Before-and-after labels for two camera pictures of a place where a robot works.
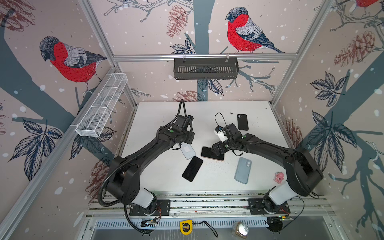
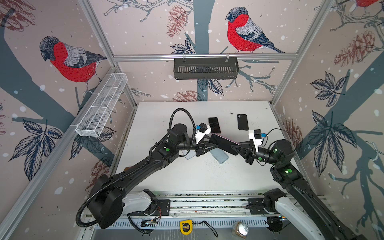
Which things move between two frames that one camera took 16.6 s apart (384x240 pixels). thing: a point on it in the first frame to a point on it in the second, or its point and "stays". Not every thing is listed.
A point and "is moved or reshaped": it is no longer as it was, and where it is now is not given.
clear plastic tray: (101, 104) stays
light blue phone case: (242, 170) to (220, 155)
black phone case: (243, 124) stays
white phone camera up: (187, 150) stays
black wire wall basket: (206, 68) stays
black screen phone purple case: (192, 169) is moved or reshaped
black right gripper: (216, 149) to (249, 153)
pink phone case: (207, 152) to (214, 123)
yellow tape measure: (186, 227) stays
